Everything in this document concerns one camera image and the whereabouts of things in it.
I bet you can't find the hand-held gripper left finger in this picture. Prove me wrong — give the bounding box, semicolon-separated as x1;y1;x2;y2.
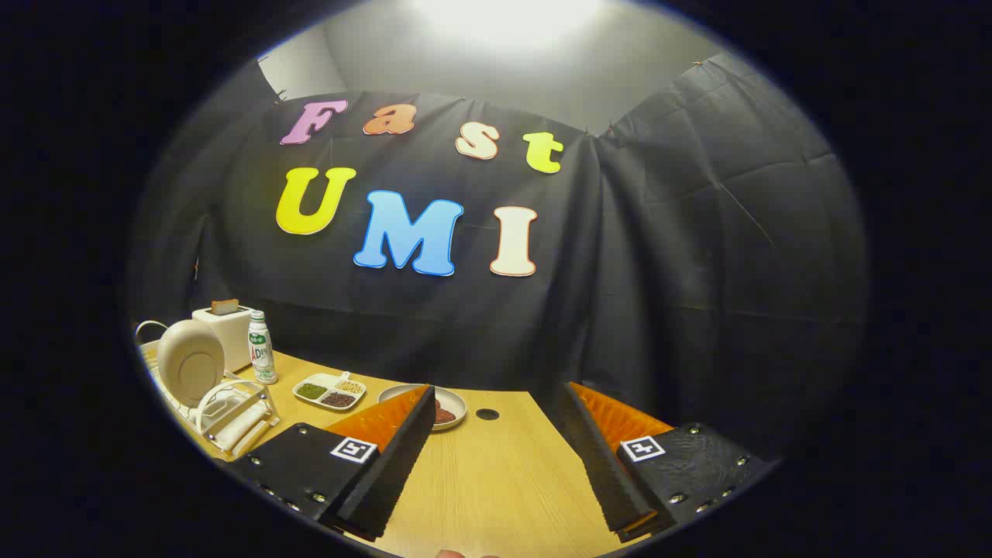
225;384;437;543

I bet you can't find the beige round plate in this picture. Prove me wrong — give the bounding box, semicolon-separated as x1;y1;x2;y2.
157;319;227;409

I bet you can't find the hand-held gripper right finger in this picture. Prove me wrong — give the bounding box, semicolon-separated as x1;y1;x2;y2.
558;380;782;543

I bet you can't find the white toaster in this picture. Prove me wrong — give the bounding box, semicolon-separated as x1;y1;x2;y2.
191;305;257;374

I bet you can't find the white wire dish rack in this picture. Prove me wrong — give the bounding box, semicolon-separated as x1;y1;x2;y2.
135;319;281;460

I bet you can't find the black backdrop cloth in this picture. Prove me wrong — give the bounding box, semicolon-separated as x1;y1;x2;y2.
128;50;869;458

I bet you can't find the small grey oval plate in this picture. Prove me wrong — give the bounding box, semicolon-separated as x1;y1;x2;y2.
377;384;469;432

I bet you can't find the white green label bottle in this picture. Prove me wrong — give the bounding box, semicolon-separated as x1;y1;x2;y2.
247;310;278;385

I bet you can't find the white divided bean dish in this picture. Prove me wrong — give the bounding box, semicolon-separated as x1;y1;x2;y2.
292;371;367;412

